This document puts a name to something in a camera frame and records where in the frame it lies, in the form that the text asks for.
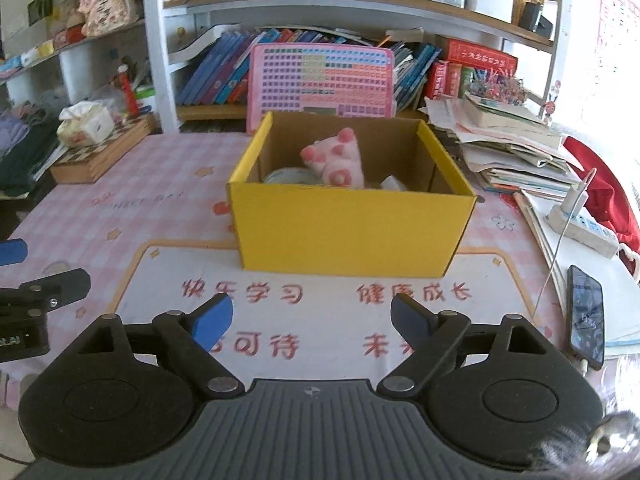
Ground large white power adapter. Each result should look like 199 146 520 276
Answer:
380 176 407 192

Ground red cloth bag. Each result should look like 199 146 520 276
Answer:
564 136 639 252

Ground clear packing tape roll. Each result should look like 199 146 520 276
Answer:
262 167 322 185

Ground yellow cardboard box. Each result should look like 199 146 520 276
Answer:
227 112 476 278

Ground stack of papers and books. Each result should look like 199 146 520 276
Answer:
420 93 582 200

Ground row of blue books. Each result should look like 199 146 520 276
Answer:
176 28 326 106

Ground white charging cable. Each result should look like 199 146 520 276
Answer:
530 166 599 321

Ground white bookshelf frame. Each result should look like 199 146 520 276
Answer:
1 0 556 133

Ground red cylinder bottle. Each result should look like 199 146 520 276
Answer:
117 64 140 117

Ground pink plush pig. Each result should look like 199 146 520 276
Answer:
299 128 364 190

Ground wooden chessboard box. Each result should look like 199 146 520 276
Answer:
50 114 156 184

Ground red books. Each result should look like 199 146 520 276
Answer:
423 36 518 100

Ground pile of clothes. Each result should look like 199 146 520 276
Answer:
1 102 60 197

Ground black smartphone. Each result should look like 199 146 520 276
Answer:
566 266 605 370

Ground pink learning tablet toy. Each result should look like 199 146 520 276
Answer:
246 42 397 134

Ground white power strip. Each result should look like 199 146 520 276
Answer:
546 186 620 259

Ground floral tissue box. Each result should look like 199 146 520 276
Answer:
56 101 115 148

